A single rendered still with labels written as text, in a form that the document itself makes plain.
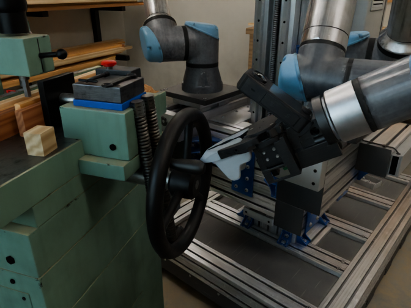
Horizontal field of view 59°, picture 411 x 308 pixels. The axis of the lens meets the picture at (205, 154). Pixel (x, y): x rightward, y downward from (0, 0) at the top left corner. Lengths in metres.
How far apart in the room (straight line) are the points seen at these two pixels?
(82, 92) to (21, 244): 0.27
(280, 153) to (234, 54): 3.56
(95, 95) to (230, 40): 3.45
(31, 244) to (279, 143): 0.42
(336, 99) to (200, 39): 0.81
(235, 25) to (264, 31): 2.80
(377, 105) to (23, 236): 0.54
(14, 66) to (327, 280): 1.17
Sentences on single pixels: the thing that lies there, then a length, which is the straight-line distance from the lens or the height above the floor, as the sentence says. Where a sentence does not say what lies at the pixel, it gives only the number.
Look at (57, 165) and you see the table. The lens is 0.65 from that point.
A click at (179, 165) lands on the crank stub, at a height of 0.90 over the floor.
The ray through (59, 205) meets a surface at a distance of 0.68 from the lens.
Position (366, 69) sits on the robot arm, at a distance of 0.60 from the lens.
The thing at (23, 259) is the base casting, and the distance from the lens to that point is 0.68.
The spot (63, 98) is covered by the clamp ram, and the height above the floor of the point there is 0.96.
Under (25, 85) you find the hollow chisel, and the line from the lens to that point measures 0.82.
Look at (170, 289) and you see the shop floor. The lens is 1.63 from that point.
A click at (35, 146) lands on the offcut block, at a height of 0.92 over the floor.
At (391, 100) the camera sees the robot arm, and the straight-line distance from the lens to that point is 0.49.
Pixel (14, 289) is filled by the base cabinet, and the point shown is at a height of 0.67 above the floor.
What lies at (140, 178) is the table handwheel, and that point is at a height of 0.81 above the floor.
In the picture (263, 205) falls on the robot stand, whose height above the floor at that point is 0.49.
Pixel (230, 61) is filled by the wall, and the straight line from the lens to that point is 4.08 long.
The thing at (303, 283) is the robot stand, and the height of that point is 0.21.
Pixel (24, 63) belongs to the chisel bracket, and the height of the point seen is 1.02.
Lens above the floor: 1.15
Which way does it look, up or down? 25 degrees down
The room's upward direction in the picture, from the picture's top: straight up
